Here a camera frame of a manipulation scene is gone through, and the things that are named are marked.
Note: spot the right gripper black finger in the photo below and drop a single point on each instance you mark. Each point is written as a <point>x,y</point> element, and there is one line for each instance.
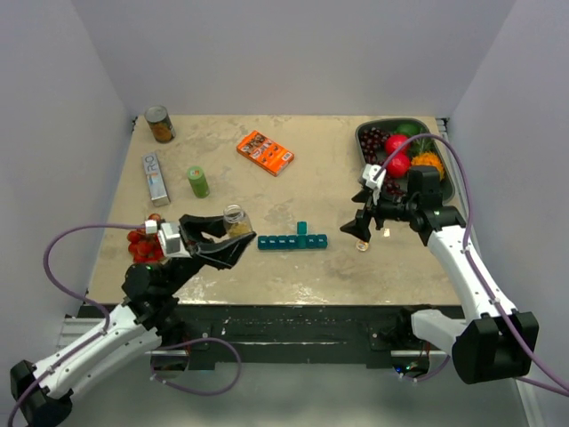
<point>359,226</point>
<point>364,197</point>

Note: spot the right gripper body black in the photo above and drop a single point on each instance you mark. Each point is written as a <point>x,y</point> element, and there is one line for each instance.
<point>389,209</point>

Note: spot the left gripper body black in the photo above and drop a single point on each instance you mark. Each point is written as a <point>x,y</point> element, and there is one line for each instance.
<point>190,246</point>

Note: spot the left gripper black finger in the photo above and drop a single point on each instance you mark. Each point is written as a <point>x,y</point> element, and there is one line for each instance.
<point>225,254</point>
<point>210,225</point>

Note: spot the clear bottle lid orange label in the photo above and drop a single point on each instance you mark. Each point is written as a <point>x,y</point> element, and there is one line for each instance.
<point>362,246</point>

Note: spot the clear pill bottle yellow capsules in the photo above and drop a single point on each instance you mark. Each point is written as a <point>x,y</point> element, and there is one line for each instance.
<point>236,221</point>

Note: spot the teal weekly pill organizer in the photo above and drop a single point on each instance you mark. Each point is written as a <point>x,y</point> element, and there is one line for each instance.
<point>300,241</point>

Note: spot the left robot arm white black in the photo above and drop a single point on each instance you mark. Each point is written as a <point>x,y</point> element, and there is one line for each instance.
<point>44,391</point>

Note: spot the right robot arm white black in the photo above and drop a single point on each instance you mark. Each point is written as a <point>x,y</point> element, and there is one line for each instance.
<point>493,340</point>

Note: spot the silver toothpaste box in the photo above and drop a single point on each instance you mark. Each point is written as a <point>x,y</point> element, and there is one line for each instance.
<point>156,184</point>

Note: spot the lower red pomegranate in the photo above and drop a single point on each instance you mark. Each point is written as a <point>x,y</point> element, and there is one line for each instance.
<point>398,167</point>

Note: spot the red pomegranate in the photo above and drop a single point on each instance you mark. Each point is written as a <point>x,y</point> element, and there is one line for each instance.
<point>398,167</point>
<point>394,142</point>

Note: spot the red cherry bunch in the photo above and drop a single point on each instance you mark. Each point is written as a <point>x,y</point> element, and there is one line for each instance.
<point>144,247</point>

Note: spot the green cylindrical container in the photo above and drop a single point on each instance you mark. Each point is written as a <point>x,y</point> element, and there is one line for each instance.
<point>198,182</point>

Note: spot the dark purple grape bunch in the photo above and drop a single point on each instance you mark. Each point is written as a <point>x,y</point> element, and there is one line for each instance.
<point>372,144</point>

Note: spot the dark grey fruit tray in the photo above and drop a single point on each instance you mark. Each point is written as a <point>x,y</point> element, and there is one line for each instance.
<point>415,148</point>

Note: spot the upper red pomegranate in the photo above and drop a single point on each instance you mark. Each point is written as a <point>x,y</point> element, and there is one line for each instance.
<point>394,142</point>

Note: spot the orange spiky kiwano fruit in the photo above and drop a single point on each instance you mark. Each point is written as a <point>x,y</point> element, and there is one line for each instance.
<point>429,159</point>

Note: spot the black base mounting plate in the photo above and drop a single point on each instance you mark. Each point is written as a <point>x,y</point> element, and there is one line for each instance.
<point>367,335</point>

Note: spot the green lime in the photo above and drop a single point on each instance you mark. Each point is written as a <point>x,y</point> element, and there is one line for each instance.
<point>408,129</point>

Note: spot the orange cardboard box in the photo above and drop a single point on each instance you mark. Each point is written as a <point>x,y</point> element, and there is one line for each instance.
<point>265,153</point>

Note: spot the tin can fruit label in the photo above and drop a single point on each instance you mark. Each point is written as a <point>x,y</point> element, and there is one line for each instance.
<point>160,124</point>

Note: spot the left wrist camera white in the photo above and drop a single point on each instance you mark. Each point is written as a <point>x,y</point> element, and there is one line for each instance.
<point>169,238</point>

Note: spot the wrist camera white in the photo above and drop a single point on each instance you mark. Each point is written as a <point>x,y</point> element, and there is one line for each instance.
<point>169,238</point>
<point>372,179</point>

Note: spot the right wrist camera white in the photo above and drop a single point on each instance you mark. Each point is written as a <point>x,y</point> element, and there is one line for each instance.
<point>372,179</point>

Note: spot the aluminium frame rail right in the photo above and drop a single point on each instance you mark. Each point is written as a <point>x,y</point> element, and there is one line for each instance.
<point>460,198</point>

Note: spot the aluminium frame rail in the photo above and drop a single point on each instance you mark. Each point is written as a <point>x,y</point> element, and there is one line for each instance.
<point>415,370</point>
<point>460,198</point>

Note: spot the aluminium frame rail front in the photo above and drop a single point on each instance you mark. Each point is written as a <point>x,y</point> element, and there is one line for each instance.
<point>415,370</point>

